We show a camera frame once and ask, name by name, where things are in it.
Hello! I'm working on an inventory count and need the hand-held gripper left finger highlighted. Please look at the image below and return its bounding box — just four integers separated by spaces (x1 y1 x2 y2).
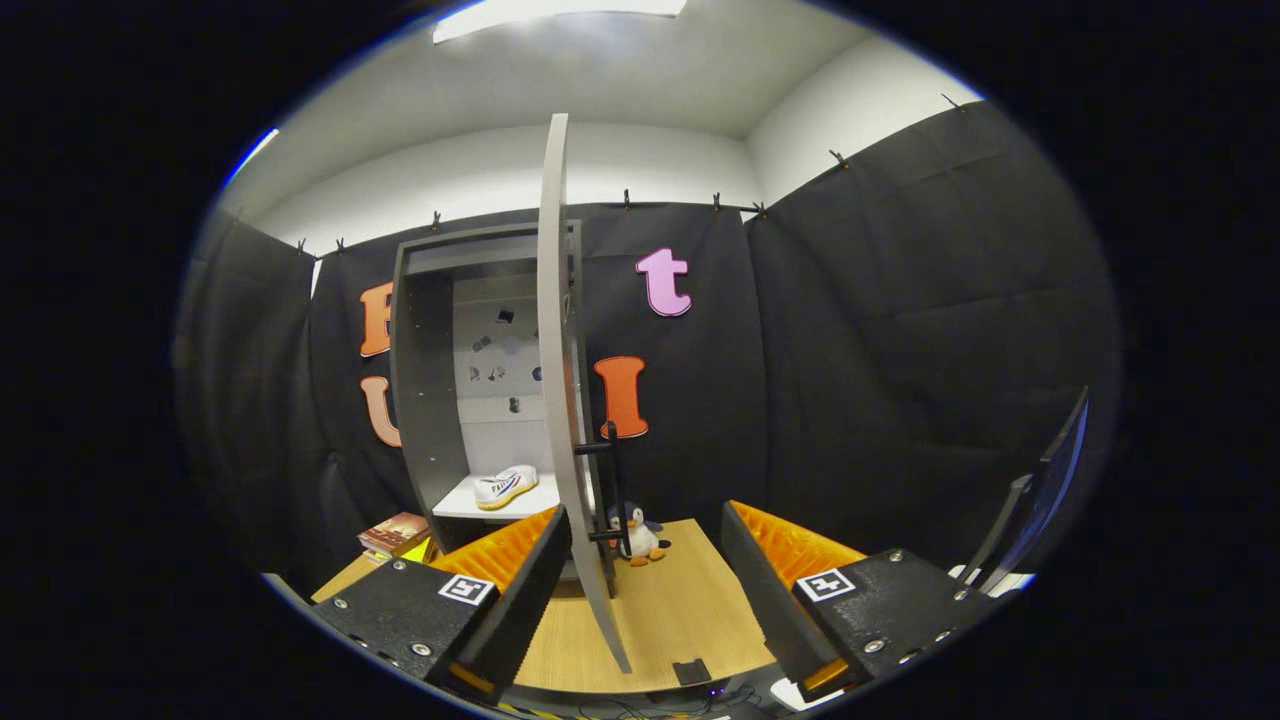
312 503 573 701

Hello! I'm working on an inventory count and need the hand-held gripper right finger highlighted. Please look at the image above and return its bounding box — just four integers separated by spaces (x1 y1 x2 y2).
720 498 1001 701

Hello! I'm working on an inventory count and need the white striped canvas shoe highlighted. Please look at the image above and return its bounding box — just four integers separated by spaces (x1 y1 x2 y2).
473 464 540 511

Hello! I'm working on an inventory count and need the black door handle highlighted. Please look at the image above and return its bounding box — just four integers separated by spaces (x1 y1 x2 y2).
573 422 631 561

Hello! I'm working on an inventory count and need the grey shoe cabinet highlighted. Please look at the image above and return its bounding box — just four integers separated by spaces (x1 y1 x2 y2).
388 220 621 601

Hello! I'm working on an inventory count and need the yellow cover book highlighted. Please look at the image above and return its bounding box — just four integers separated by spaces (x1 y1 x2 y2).
365 538 439 566

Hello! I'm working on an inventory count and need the penguin plush toy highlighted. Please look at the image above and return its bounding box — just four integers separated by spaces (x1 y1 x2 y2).
607 500 673 568

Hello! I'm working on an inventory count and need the brown cover book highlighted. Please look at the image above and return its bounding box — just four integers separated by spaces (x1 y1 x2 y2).
357 511 431 553

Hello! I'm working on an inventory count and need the black backdrop cloth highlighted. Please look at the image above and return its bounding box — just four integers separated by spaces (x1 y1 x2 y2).
170 100 1126 601

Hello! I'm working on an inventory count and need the dark flat monitor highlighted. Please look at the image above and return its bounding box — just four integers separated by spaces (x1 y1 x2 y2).
950 388 1091 601

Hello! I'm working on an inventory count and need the row of black cloth clips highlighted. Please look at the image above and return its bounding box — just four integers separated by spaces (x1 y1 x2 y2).
295 93 961 256

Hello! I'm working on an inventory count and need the narrow ceiling light strip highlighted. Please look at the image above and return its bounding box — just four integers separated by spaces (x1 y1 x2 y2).
222 128 281 191

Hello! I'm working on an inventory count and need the wide ceiling light panel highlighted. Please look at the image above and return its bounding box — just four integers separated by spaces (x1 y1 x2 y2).
432 0 689 45

